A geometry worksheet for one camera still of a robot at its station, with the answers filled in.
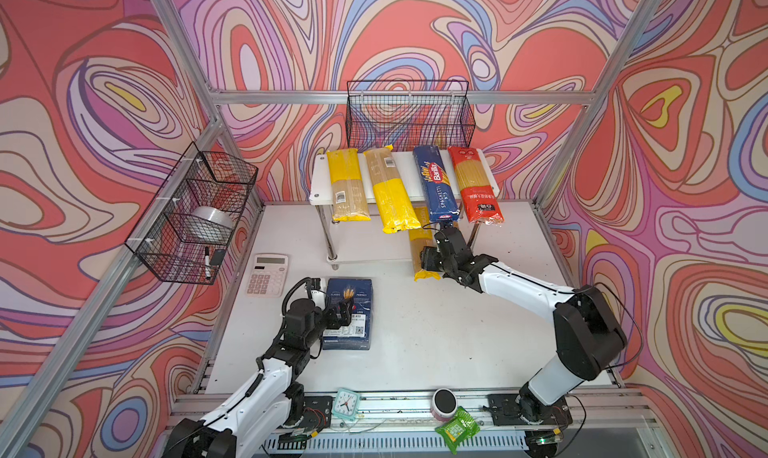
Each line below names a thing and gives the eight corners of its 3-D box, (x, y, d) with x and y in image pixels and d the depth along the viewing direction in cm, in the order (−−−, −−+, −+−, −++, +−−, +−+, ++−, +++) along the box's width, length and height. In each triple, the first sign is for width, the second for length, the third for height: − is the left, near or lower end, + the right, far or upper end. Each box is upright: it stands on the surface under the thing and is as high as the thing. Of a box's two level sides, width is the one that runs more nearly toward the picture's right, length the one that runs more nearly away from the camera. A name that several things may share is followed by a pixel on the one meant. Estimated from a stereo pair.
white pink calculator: (246, 297, 96) (242, 291, 93) (259, 259, 105) (255, 253, 102) (283, 297, 96) (280, 291, 93) (292, 259, 105) (290, 253, 102)
